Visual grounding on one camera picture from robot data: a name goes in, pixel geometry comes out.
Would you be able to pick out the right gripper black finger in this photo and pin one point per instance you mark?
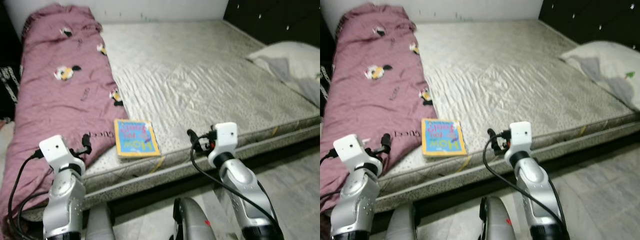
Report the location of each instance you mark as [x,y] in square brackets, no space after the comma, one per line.
[192,136]
[491,135]

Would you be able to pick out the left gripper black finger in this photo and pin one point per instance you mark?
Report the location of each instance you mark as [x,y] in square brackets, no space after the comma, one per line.
[86,140]
[386,139]

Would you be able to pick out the blue and yellow children's book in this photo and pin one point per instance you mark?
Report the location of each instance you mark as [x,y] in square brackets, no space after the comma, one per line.
[444,137]
[136,139]

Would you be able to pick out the white printed pillow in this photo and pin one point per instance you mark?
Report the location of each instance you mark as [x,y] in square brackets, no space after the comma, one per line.
[295,65]
[607,65]

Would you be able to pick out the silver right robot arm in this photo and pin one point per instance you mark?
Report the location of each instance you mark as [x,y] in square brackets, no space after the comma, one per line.
[245,190]
[537,190]

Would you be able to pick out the pink printed blanket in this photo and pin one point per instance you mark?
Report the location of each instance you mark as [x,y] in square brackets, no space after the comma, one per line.
[55,100]
[370,100]

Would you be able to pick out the grey quilted mattress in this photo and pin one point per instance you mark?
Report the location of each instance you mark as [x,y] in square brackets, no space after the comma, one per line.
[200,85]
[510,85]

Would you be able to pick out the silver left robot leg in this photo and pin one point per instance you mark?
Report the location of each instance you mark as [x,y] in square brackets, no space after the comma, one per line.
[100,222]
[405,222]

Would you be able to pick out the silver robot leg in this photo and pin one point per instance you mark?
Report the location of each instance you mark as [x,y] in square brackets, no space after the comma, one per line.
[195,220]
[405,222]
[100,222]
[500,220]

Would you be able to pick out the black patterned cloth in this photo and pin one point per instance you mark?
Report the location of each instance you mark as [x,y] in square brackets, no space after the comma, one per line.
[326,90]
[9,90]

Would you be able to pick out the silver right robot leg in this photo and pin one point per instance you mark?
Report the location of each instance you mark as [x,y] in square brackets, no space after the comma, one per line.
[195,220]
[500,220]

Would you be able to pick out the black tufted headboard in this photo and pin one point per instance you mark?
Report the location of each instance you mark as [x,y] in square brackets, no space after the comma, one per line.
[275,17]
[590,20]

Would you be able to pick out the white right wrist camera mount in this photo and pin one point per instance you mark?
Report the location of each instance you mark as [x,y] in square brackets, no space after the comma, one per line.
[224,137]
[520,136]

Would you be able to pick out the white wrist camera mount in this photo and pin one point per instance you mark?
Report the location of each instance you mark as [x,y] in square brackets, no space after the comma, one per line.
[57,150]
[520,136]
[352,149]
[224,137]

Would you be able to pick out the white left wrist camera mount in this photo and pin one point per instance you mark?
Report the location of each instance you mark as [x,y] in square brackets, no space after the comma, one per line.
[57,150]
[352,149]

